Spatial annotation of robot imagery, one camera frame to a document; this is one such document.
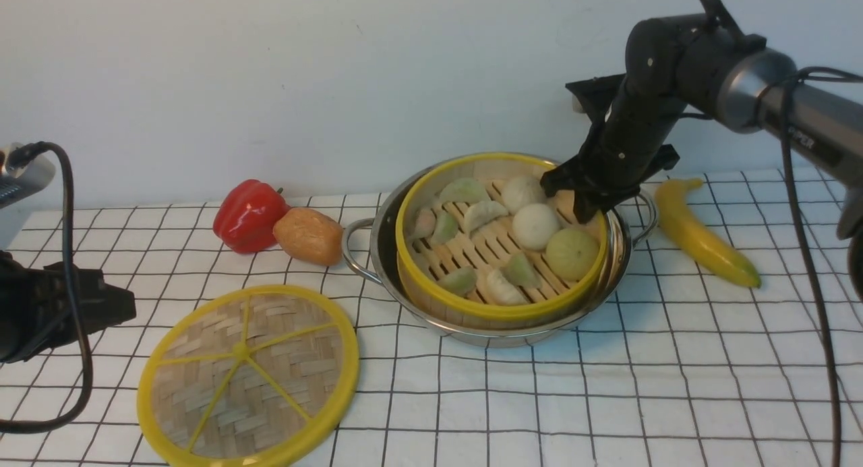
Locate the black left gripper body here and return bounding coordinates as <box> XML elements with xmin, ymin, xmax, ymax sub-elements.
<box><xmin>1</xmin><ymin>251</ymin><xmax>138</xmax><ymax>363</ymax></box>

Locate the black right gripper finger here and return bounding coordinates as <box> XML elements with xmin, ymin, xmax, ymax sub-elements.
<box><xmin>573</xmin><ymin>191</ymin><xmax>606</xmax><ymax>225</ymax></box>

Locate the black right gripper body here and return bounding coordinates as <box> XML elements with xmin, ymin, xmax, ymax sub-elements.
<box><xmin>540</xmin><ymin>77</ymin><xmax>680</xmax><ymax>205</ymax></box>

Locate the yellow bamboo steamer basket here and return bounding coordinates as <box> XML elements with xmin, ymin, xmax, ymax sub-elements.
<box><xmin>396</xmin><ymin>156</ymin><xmax>611</xmax><ymax>330</ymax></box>

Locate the yellow woven bamboo steamer lid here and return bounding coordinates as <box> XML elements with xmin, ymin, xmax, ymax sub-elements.
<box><xmin>138</xmin><ymin>285</ymin><xmax>360</xmax><ymax>466</ymax></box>

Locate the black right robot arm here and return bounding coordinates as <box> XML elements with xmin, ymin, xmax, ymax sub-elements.
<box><xmin>540</xmin><ymin>13</ymin><xmax>862</xmax><ymax>293</ymax></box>

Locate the stainless steel pot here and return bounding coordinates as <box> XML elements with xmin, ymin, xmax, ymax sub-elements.
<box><xmin>341</xmin><ymin>152</ymin><xmax>659</xmax><ymax>348</ymax></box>

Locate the yellow-green round bun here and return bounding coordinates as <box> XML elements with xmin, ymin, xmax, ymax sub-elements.
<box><xmin>543</xmin><ymin>228</ymin><xmax>600</xmax><ymax>282</ymax></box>

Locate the white steamed bun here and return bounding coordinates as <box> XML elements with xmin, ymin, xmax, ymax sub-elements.
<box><xmin>500</xmin><ymin>175</ymin><xmax>547</xmax><ymax>215</ymax></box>
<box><xmin>512</xmin><ymin>203</ymin><xmax>561</xmax><ymax>251</ymax></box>

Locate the green dumpling bottom centre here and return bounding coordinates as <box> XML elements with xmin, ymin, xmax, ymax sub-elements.
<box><xmin>502</xmin><ymin>251</ymin><xmax>542</xmax><ymax>288</ymax></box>

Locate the green dumpling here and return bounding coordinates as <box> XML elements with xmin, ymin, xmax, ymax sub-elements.
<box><xmin>429</xmin><ymin>211</ymin><xmax>460</xmax><ymax>246</ymax></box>
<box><xmin>437</xmin><ymin>267</ymin><xmax>477</xmax><ymax>297</ymax></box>
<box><xmin>438</xmin><ymin>177</ymin><xmax>491</xmax><ymax>205</ymax></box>
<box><xmin>502</xmin><ymin>251</ymin><xmax>542</xmax><ymax>288</ymax></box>

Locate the white dumpling centre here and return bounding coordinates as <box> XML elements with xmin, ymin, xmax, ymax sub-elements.
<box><xmin>463</xmin><ymin>200</ymin><xmax>509</xmax><ymax>236</ymax></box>

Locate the white dumpling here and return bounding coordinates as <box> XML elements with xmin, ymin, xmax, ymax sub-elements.
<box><xmin>485</xmin><ymin>268</ymin><xmax>529</xmax><ymax>305</ymax></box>
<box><xmin>463</xmin><ymin>200</ymin><xmax>509</xmax><ymax>236</ymax></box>

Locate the green dumpling top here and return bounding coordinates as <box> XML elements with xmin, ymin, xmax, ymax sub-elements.
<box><xmin>438</xmin><ymin>177</ymin><xmax>491</xmax><ymax>205</ymax></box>

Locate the white dumpling bottom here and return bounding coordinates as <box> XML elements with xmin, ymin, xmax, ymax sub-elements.
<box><xmin>485</xmin><ymin>268</ymin><xmax>529</xmax><ymax>305</ymax></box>

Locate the yellow banana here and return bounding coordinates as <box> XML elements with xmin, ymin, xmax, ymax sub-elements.
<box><xmin>654</xmin><ymin>178</ymin><xmax>762</xmax><ymax>288</ymax></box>

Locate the green dumpling middle left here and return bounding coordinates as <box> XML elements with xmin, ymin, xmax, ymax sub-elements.
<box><xmin>429</xmin><ymin>211</ymin><xmax>460</xmax><ymax>246</ymax></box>

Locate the green dumpling bottom left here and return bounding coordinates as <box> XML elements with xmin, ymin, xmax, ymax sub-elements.
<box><xmin>437</xmin><ymin>267</ymin><xmax>477</xmax><ymax>297</ymax></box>

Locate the pale dumpling left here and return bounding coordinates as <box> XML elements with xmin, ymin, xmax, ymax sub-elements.
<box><xmin>410</xmin><ymin>207</ymin><xmax>436</xmax><ymax>240</ymax></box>

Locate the red bell pepper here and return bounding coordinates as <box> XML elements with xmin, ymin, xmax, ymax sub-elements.
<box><xmin>212</xmin><ymin>179</ymin><xmax>291</xmax><ymax>255</ymax></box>

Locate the brown potato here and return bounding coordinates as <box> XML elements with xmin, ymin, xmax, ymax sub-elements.
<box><xmin>272</xmin><ymin>207</ymin><xmax>343</xmax><ymax>267</ymax></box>

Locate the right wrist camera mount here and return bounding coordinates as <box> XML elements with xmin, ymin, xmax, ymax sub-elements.
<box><xmin>565</xmin><ymin>73</ymin><xmax>626</xmax><ymax>124</ymax></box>

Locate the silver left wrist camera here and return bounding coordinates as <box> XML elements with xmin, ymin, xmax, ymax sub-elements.
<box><xmin>1</xmin><ymin>144</ymin><xmax>56</xmax><ymax>208</ymax></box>

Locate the black left camera cable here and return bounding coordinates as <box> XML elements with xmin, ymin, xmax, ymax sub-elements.
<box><xmin>0</xmin><ymin>142</ymin><xmax>93</xmax><ymax>434</ymax></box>

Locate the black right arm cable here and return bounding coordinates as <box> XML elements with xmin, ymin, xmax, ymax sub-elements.
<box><xmin>693</xmin><ymin>0</ymin><xmax>863</xmax><ymax>467</ymax></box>

